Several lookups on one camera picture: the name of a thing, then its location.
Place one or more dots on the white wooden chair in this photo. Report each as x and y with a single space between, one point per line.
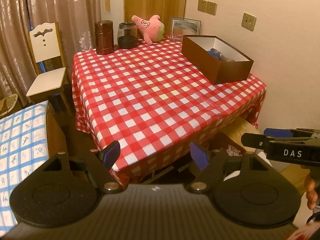
46 48

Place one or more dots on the red white checkered tablecloth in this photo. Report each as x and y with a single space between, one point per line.
154 102

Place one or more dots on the glass jar dark contents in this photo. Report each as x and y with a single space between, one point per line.
127 35

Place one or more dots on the grey cloth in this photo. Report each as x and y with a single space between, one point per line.
218 55

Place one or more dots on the wall socket plate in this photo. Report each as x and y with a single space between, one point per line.
248 21

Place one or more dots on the brown box white inside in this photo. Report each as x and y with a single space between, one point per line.
195 48

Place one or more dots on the brown cylindrical canister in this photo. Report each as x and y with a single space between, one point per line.
104 37

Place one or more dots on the blue white checkered cloth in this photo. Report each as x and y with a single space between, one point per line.
23 149

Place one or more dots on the wooden door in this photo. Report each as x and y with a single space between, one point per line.
155 2

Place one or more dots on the framed picture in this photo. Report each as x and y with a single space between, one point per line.
184 26

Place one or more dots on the pink starfish plush toy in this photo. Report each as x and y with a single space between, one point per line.
152 29

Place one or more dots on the person's right hand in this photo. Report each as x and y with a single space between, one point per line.
311 194

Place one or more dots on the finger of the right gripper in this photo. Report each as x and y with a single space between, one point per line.
261 142
286 133

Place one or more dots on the beige curtain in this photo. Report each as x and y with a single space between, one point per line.
76 19

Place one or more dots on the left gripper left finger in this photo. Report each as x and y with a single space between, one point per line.
99 166

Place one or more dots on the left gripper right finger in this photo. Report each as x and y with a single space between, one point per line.
211 167

